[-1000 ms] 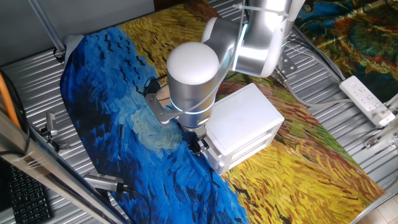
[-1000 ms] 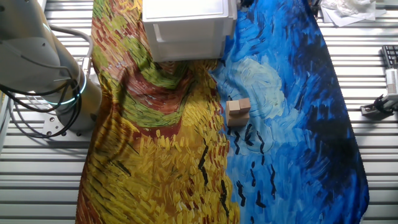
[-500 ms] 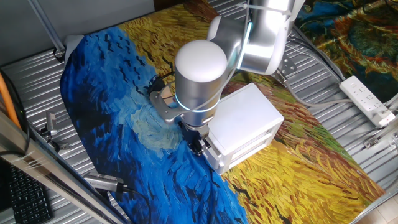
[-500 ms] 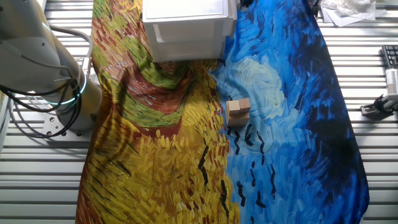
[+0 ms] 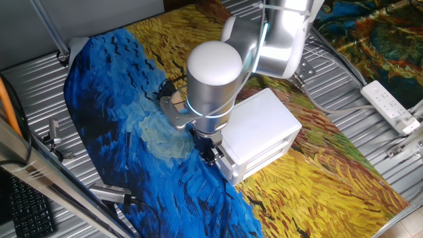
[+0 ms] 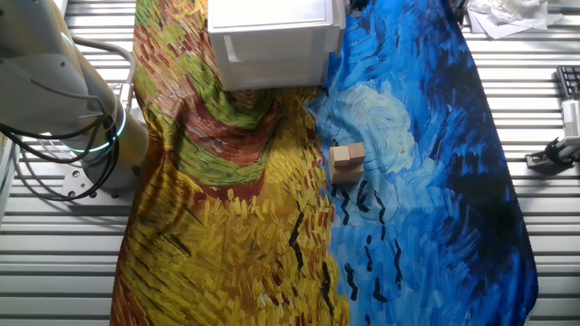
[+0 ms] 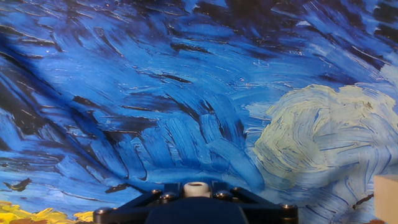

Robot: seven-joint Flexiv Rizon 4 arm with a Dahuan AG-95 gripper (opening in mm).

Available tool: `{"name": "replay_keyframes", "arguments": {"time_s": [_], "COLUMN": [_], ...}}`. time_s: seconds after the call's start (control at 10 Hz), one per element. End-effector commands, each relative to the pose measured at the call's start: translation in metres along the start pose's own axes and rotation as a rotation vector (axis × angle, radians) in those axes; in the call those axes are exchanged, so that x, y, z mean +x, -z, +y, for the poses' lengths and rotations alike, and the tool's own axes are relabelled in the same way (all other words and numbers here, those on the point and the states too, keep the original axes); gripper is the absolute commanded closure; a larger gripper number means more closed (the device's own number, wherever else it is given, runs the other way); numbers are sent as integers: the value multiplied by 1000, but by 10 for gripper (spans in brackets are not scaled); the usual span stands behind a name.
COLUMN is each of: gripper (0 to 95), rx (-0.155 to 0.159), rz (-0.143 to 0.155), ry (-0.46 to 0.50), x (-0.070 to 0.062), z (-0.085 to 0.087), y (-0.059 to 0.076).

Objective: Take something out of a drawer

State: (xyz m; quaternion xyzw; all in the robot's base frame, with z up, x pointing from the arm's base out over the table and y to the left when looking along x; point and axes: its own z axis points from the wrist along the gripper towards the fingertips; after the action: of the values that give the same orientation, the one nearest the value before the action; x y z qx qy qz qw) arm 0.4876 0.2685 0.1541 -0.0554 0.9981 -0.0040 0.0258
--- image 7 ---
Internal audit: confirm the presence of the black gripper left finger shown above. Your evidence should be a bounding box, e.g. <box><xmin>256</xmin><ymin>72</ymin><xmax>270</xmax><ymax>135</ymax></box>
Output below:
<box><xmin>92</xmin><ymin>182</ymin><xmax>183</xmax><ymax>224</ymax></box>

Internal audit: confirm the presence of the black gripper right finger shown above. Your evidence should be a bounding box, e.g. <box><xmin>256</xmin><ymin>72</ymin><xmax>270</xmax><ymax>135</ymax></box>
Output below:
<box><xmin>210</xmin><ymin>181</ymin><xmax>300</xmax><ymax>224</ymax></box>

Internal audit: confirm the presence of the stepped wooden block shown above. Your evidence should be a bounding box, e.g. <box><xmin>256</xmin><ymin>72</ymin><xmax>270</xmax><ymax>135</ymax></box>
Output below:
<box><xmin>373</xmin><ymin>174</ymin><xmax>398</xmax><ymax>224</ymax></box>

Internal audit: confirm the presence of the blue and yellow painted cloth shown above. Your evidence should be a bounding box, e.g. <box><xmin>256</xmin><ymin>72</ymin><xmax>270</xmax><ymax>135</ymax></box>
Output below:
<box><xmin>0</xmin><ymin>0</ymin><xmax>398</xmax><ymax>224</ymax></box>

